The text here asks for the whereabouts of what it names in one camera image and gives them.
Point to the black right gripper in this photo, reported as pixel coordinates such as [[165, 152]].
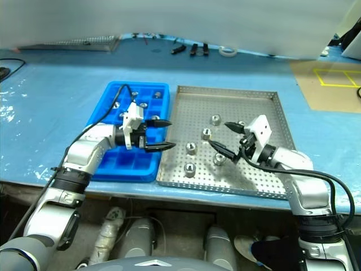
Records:
[[248, 146]]

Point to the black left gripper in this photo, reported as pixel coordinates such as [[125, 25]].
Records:
[[139, 135]]

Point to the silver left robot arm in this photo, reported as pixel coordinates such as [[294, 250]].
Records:
[[84, 149]]

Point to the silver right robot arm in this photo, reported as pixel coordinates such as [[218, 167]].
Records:
[[307, 192]]

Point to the blue compartment tray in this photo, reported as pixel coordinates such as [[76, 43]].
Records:
[[132, 163]]

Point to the metal nut upper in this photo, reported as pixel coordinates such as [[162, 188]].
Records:
[[215, 119]]

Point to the perforated metal tray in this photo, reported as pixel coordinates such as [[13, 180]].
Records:
[[225, 98]]

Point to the metal nut bottom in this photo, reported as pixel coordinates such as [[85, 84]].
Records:
[[189, 169]]

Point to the black tools on table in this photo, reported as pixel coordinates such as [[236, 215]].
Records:
[[177, 49]]

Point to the white tape roll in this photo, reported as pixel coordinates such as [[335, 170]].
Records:
[[221, 51]]

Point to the small black clip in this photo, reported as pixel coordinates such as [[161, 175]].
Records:
[[193, 50], [205, 50]]

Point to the brown cardboard sheet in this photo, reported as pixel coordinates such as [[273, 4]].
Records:
[[324, 96]]

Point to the grey rounded robot leg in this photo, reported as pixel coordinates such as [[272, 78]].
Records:
[[139, 237], [220, 245]]

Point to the grey white disc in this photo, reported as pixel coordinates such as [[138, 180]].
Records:
[[242, 248]]

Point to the white wrapped tube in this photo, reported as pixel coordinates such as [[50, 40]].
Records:
[[107, 234]]

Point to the flat perforated metal sheet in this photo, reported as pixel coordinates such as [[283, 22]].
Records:
[[84, 45]]

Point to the black shoe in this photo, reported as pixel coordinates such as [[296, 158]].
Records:
[[273, 254]]

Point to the small white object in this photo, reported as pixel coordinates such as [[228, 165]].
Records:
[[325, 51]]

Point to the grey robot torso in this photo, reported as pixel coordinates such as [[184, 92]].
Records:
[[127, 265]]

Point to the white panel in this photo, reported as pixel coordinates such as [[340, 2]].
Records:
[[355, 50]]

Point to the small black device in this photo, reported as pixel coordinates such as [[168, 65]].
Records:
[[3, 73]]

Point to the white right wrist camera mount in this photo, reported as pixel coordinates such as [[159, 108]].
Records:
[[262, 127]]

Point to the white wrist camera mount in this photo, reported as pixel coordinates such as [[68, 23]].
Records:
[[262, 127], [134, 113]]

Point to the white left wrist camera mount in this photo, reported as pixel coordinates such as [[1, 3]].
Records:
[[134, 113]]

